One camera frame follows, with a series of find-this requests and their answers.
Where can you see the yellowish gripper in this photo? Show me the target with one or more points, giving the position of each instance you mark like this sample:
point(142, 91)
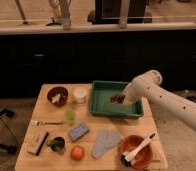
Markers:
point(127, 102)

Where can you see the dark grape bunch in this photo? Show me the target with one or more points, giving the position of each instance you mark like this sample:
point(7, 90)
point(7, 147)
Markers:
point(117, 98)

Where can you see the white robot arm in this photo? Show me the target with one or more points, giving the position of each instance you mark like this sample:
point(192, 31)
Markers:
point(148, 85)

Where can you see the white paper cup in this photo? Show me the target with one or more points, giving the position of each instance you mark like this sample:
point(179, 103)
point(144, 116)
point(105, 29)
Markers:
point(80, 94)

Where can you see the green translucent cup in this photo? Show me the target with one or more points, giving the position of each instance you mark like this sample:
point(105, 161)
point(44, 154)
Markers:
point(69, 117)

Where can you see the green plastic tray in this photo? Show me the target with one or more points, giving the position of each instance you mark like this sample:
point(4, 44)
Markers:
point(101, 106)

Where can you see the grey folded cloth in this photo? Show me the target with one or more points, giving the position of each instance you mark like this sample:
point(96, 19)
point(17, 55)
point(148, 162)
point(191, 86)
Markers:
point(105, 140)

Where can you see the blue sponge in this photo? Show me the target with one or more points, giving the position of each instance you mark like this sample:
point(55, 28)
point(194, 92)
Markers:
point(79, 131)

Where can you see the white black brush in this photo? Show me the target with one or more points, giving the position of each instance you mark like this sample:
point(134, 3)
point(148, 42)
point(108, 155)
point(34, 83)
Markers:
point(128, 157)

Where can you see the orange bowl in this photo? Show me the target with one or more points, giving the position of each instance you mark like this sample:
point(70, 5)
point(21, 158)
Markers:
point(143, 158)

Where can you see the dark red bowl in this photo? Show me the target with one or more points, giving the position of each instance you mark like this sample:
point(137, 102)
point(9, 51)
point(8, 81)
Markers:
point(58, 90)

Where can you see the white item in bowl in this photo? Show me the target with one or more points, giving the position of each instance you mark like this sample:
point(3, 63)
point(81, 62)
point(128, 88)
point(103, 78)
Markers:
point(56, 98)

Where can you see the orange fruit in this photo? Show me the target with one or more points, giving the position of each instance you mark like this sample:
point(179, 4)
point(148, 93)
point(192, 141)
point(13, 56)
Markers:
point(77, 153)

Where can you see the green vegetable piece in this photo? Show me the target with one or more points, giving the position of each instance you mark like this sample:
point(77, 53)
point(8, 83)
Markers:
point(55, 144)

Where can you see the metal fork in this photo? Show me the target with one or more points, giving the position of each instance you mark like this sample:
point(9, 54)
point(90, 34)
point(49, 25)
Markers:
point(41, 123)

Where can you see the white black eraser block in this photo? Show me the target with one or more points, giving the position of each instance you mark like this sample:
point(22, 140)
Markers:
point(37, 142)

